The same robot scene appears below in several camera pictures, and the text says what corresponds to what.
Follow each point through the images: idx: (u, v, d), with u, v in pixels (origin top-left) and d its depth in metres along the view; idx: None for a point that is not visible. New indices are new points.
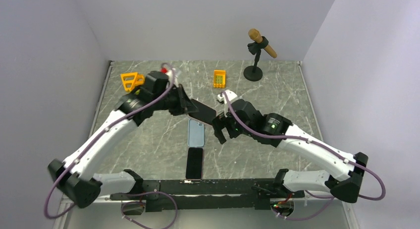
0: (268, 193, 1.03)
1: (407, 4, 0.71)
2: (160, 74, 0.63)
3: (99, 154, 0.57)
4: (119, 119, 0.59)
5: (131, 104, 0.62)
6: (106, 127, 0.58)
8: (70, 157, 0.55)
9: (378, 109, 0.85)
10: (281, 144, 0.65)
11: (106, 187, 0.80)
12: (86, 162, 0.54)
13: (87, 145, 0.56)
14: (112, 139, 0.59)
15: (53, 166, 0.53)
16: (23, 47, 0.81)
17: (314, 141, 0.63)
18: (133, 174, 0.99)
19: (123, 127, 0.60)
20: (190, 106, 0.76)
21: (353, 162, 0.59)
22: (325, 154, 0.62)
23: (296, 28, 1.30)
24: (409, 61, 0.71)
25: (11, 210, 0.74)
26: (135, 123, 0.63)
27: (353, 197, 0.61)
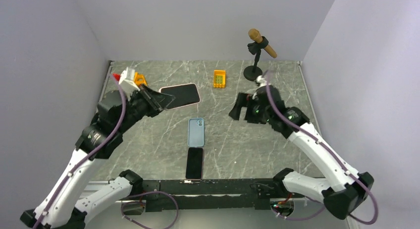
0: (268, 193, 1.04)
1: (407, 4, 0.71)
2: (111, 95, 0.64)
3: (69, 199, 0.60)
4: (80, 163, 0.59)
5: (93, 139, 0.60)
6: (68, 173, 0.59)
8: (40, 206, 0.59)
9: (378, 109, 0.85)
10: (290, 136, 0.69)
11: (98, 207, 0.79)
12: (54, 211, 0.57)
13: (54, 193, 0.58)
14: (79, 182, 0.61)
15: (26, 217, 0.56)
16: (23, 48, 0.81)
17: (323, 143, 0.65)
18: (131, 176, 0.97)
19: (86, 169, 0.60)
20: (164, 100, 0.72)
21: (354, 177, 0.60)
22: (328, 160, 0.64)
23: (297, 27, 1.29)
24: (409, 61, 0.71)
25: (11, 210, 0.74)
26: (102, 158, 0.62)
27: (342, 211, 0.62)
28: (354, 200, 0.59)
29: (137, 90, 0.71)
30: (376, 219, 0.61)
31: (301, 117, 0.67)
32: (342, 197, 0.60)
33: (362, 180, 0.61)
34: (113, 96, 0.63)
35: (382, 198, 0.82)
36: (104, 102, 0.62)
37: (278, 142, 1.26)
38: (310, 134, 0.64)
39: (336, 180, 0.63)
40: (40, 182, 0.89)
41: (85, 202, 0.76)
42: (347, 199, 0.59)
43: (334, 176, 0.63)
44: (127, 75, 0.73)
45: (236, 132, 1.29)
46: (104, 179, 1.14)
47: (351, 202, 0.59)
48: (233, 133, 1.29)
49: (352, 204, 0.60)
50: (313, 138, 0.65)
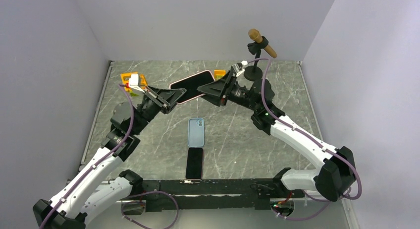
0: (268, 193, 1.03)
1: (407, 4, 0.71)
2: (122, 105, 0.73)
3: (86, 192, 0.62)
4: (105, 157, 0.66)
5: (117, 141, 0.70)
6: (92, 165, 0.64)
8: (56, 196, 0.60)
9: (378, 109, 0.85)
10: (271, 130, 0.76)
11: (98, 208, 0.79)
12: (73, 200, 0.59)
13: (74, 184, 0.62)
14: (99, 176, 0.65)
15: (39, 206, 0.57)
16: (23, 48, 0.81)
17: (298, 129, 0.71)
18: (130, 176, 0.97)
19: (109, 164, 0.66)
20: (173, 94, 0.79)
21: (330, 150, 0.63)
22: (305, 141, 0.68)
23: (296, 28, 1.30)
24: (410, 61, 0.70)
25: (11, 210, 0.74)
26: (122, 158, 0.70)
27: (331, 188, 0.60)
28: (337, 173, 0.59)
29: (143, 92, 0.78)
30: (361, 192, 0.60)
31: (277, 112, 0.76)
32: (324, 173, 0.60)
33: (340, 153, 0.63)
34: (124, 107, 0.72)
35: (382, 199, 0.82)
36: (116, 115, 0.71)
37: (278, 142, 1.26)
38: (284, 122, 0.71)
39: (316, 158, 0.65)
40: (40, 182, 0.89)
41: (86, 203, 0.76)
42: (328, 173, 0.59)
43: (314, 155, 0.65)
44: (131, 81, 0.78)
45: (236, 132, 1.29)
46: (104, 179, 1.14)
47: (334, 177, 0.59)
48: (233, 133, 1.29)
49: (336, 178, 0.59)
50: (288, 125, 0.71)
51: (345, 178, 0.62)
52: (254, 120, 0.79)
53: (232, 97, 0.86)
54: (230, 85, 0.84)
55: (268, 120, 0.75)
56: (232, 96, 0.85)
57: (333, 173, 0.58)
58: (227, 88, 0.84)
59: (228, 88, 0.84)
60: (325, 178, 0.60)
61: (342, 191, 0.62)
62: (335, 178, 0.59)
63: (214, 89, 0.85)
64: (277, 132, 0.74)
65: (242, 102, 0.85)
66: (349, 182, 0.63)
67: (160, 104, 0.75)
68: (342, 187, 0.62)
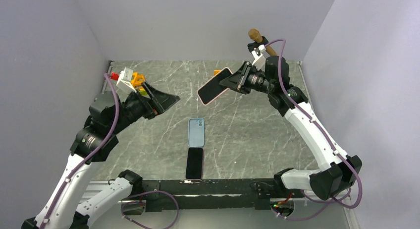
0: (268, 193, 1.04)
1: (407, 5, 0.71)
2: (99, 101, 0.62)
3: (70, 204, 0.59)
4: (77, 168, 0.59)
5: (87, 143, 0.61)
6: (66, 179, 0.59)
8: (40, 214, 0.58)
9: (378, 109, 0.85)
10: (286, 113, 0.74)
11: (100, 210, 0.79)
12: (56, 218, 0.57)
13: (53, 200, 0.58)
14: (79, 185, 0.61)
15: (26, 226, 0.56)
16: (23, 48, 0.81)
17: (317, 122, 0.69)
18: (130, 176, 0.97)
19: (83, 173, 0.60)
20: (166, 100, 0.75)
21: (342, 156, 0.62)
22: (319, 138, 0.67)
23: (296, 28, 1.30)
24: (409, 61, 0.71)
25: (12, 211, 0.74)
26: (98, 161, 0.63)
27: (326, 192, 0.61)
28: (339, 179, 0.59)
29: (134, 91, 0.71)
30: (358, 201, 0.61)
31: (299, 96, 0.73)
32: (327, 176, 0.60)
33: (350, 161, 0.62)
34: (103, 98, 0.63)
35: (383, 198, 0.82)
36: (96, 104, 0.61)
37: (278, 142, 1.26)
38: (304, 111, 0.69)
39: (323, 159, 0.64)
40: (40, 182, 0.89)
41: (86, 205, 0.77)
42: (331, 177, 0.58)
43: (322, 155, 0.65)
44: (124, 75, 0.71)
45: (236, 132, 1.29)
46: (104, 179, 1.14)
47: (335, 182, 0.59)
48: (233, 133, 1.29)
49: (335, 184, 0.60)
50: (307, 116, 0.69)
51: (342, 184, 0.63)
52: (271, 98, 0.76)
53: (249, 85, 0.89)
54: (246, 72, 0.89)
55: (287, 101, 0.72)
56: (249, 83, 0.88)
57: (335, 178, 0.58)
58: (243, 77, 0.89)
59: (243, 77, 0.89)
60: (325, 180, 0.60)
61: (334, 194, 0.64)
62: (335, 183, 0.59)
63: (233, 82, 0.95)
64: (292, 118, 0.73)
65: (260, 86, 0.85)
66: (343, 187, 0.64)
67: (150, 110, 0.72)
68: (336, 191, 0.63)
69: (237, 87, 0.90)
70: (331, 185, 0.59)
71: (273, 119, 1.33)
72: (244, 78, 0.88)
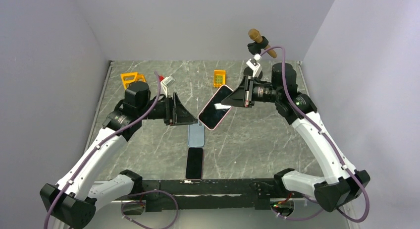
0: (268, 193, 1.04)
1: (407, 5, 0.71)
2: (138, 87, 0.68)
3: (92, 172, 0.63)
4: (109, 137, 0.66)
5: (119, 121, 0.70)
6: (97, 145, 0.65)
8: (62, 179, 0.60)
9: (378, 109, 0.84)
10: (294, 122, 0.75)
11: (105, 198, 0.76)
12: (80, 182, 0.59)
13: (80, 165, 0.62)
14: (105, 156, 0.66)
15: (47, 191, 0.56)
16: (23, 47, 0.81)
17: (326, 134, 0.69)
18: (131, 174, 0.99)
19: (113, 143, 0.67)
20: (186, 117, 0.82)
21: (350, 171, 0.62)
22: (328, 150, 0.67)
23: (296, 28, 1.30)
24: (409, 61, 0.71)
25: (12, 210, 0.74)
26: (125, 137, 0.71)
27: (332, 203, 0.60)
28: (345, 194, 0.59)
29: (168, 96, 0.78)
30: (365, 217, 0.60)
31: (308, 105, 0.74)
32: (334, 189, 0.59)
33: (358, 176, 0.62)
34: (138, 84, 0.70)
35: (383, 198, 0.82)
36: (130, 89, 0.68)
37: (278, 142, 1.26)
38: (313, 123, 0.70)
39: (331, 172, 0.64)
40: (40, 182, 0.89)
41: (93, 191, 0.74)
42: (337, 191, 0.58)
43: (330, 169, 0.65)
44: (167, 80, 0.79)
45: (236, 132, 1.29)
46: (104, 179, 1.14)
47: (341, 196, 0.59)
48: (233, 133, 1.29)
49: (342, 198, 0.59)
50: (316, 127, 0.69)
51: (348, 197, 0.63)
52: (279, 106, 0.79)
53: (256, 98, 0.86)
54: (249, 86, 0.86)
55: (295, 111, 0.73)
56: (255, 97, 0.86)
57: (342, 193, 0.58)
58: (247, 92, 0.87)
59: (248, 91, 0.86)
60: (329, 191, 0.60)
61: (339, 206, 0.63)
62: (342, 197, 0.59)
63: (236, 99, 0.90)
64: (300, 127, 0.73)
65: (267, 98, 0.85)
66: (349, 199, 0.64)
67: (168, 118, 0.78)
68: (342, 203, 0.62)
69: (245, 103, 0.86)
70: (338, 200, 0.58)
71: (273, 119, 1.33)
72: (250, 92, 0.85)
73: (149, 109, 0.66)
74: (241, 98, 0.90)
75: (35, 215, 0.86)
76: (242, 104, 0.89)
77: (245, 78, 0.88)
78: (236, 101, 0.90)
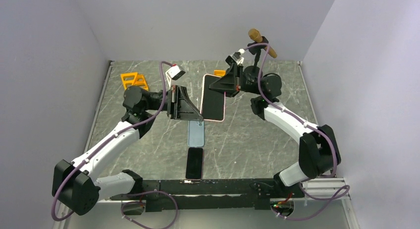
0: (268, 193, 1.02)
1: (407, 5, 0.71)
2: (134, 95, 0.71)
3: (106, 157, 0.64)
4: (127, 128, 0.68)
5: (135, 117, 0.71)
6: (115, 133, 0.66)
8: (78, 158, 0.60)
9: (379, 109, 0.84)
10: (263, 113, 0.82)
11: (107, 190, 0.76)
12: (95, 163, 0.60)
13: (97, 147, 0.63)
14: (119, 145, 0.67)
15: (61, 167, 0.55)
16: (22, 48, 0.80)
17: (287, 110, 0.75)
18: (131, 174, 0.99)
19: (130, 135, 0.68)
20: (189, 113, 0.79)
21: (310, 125, 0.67)
22: (290, 119, 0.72)
23: (296, 28, 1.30)
24: (409, 62, 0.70)
25: (12, 211, 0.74)
26: (139, 134, 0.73)
27: (309, 162, 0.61)
28: (314, 145, 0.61)
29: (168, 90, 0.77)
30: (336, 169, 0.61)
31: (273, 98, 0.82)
32: (303, 146, 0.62)
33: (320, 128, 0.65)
34: (132, 91, 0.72)
35: (382, 198, 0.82)
36: (127, 100, 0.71)
37: (278, 142, 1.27)
38: (274, 104, 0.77)
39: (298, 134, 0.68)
40: (41, 182, 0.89)
41: (97, 180, 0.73)
42: (305, 145, 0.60)
43: (296, 131, 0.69)
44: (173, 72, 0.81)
45: (236, 132, 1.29)
46: None
47: (311, 148, 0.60)
48: (233, 133, 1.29)
49: (313, 152, 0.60)
50: (277, 107, 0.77)
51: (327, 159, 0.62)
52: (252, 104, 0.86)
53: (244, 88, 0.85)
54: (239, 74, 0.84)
55: (262, 104, 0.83)
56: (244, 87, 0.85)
57: (308, 144, 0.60)
58: (237, 78, 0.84)
59: (238, 78, 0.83)
60: (302, 151, 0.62)
61: (322, 171, 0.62)
62: (312, 148, 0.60)
63: (224, 85, 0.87)
64: (268, 115, 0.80)
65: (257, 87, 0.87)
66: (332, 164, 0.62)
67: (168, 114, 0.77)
68: (324, 165, 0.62)
69: (236, 87, 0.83)
70: (310, 153, 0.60)
71: None
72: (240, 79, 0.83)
73: (161, 106, 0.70)
74: (231, 83, 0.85)
75: (36, 215, 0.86)
76: (233, 88, 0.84)
77: (235, 65, 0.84)
78: (224, 85, 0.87)
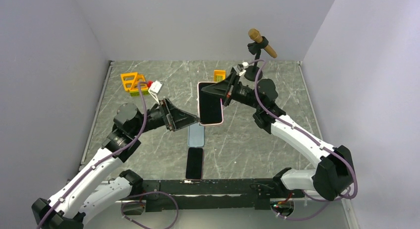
0: (268, 193, 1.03)
1: (407, 6, 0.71)
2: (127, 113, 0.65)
3: (85, 192, 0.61)
4: (105, 158, 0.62)
5: (118, 142, 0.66)
6: (92, 166, 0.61)
8: (55, 195, 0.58)
9: (379, 109, 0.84)
10: (271, 129, 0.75)
11: (98, 208, 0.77)
12: (71, 200, 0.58)
13: (73, 183, 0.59)
14: (99, 176, 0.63)
15: (38, 205, 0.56)
16: (22, 47, 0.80)
17: (297, 127, 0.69)
18: (131, 176, 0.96)
19: (109, 165, 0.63)
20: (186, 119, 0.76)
21: (328, 148, 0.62)
22: (304, 139, 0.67)
23: (296, 28, 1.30)
24: (410, 64, 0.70)
25: (12, 211, 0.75)
26: (122, 159, 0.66)
27: (329, 187, 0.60)
28: (333, 171, 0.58)
29: (160, 103, 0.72)
30: (356, 193, 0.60)
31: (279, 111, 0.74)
32: (321, 171, 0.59)
33: (338, 151, 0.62)
34: (128, 108, 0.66)
35: (382, 199, 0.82)
36: (120, 115, 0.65)
37: (278, 142, 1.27)
38: (283, 121, 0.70)
39: (314, 157, 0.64)
40: (41, 183, 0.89)
41: (84, 203, 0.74)
42: (324, 171, 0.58)
43: (311, 153, 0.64)
44: (153, 87, 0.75)
45: (236, 132, 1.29)
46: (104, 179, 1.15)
47: (330, 174, 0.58)
48: (233, 133, 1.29)
49: (333, 177, 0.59)
50: (288, 124, 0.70)
51: (343, 179, 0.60)
52: (255, 119, 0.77)
53: (236, 97, 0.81)
54: (235, 83, 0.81)
55: (269, 118, 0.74)
56: (236, 95, 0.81)
57: (328, 170, 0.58)
58: (232, 86, 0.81)
59: (233, 86, 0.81)
60: (321, 176, 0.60)
61: (340, 191, 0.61)
62: (331, 174, 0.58)
63: (218, 89, 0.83)
64: (277, 131, 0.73)
65: (249, 101, 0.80)
66: (347, 183, 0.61)
67: (167, 125, 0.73)
68: (341, 186, 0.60)
69: (228, 94, 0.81)
70: (329, 179, 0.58)
71: None
72: (234, 87, 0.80)
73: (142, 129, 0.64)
74: (224, 89, 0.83)
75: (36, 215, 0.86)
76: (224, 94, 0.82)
77: (234, 75, 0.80)
78: (217, 90, 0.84)
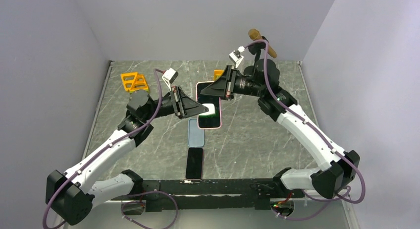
0: (268, 193, 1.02)
1: (407, 5, 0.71)
2: (141, 96, 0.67)
3: (99, 169, 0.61)
4: (122, 137, 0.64)
5: (132, 125, 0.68)
6: (110, 143, 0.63)
8: (71, 168, 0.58)
9: (379, 109, 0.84)
10: (279, 117, 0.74)
11: (103, 195, 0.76)
12: (87, 174, 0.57)
13: (90, 158, 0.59)
14: (113, 156, 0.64)
15: (53, 177, 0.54)
16: (22, 48, 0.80)
17: (310, 123, 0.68)
18: (131, 175, 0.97)
19: (124, 145, 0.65)
20: (193, 108, 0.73)
21: (340, 153, 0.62)
22: (315, 138, 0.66)
23: (296, 28, 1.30)
24: (409, 63, 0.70)
25: (12, 211, 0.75)
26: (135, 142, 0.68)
27: (331, 191, 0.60)
28: (341, 177, 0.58)
29: (170, 90, 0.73)
30: (361, 198, 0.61)
31: (288, 99, 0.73)
32: (329, 175, 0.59)
33: (348, 156, 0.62)
34: (139, 94, 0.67)
35: (382, 199, 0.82)
36: (131, 102, 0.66)
37: (278, 142, 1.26)
38: (295, 114, 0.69)
39: (322, 158, 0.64)
40: (40, 183, 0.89)
41: (92, 188, 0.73)
42: (333, 176, 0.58)
43: (321, 155, 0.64)
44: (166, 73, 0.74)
45: (236, 132, 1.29)
46: (104, 179, 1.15)
47: (338, 179, 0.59)
48: (233, 133, 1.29)
49: (338, 182, 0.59)
50: (299, 118, 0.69)
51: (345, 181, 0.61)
52: (261, 105, 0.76)
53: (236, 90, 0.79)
54: (233, 78, 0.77)
55: (278, 106, 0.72)
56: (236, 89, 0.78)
57: (337, 177, 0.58)
58: (229, 83, 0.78)
59: (230, 82, 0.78)
60: (327, 179, 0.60)
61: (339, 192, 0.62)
62: (338, 180, 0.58)
63: (216, 89, 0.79)
64: (285, 121, 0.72)
65: (249, 91, 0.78)
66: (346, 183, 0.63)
67: (175, 111, 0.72)
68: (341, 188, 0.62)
69: (227, 94, 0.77)
70: (335, 184, 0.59)
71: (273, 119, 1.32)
72: (232, 84, 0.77)
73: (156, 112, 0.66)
74: (222, 87, 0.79)
75: (35, 216, 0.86)
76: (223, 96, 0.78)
77: (229, 68, 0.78)
78: (216, 90, 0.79)
